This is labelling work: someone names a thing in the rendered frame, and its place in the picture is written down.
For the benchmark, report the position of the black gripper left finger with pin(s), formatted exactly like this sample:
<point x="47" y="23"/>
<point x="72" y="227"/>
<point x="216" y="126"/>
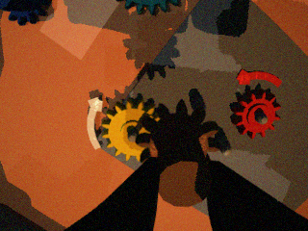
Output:
<point x="132" y="207"/>

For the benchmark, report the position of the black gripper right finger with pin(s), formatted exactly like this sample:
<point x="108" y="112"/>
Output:
<point x="235" y="204"/>

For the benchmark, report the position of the green gear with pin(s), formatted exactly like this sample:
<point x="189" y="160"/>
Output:
<point x="150" y="4"/>

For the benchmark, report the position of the yellow gear with black stripe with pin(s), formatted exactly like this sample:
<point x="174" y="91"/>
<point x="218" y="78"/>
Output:
<point x="121" y="121"/>

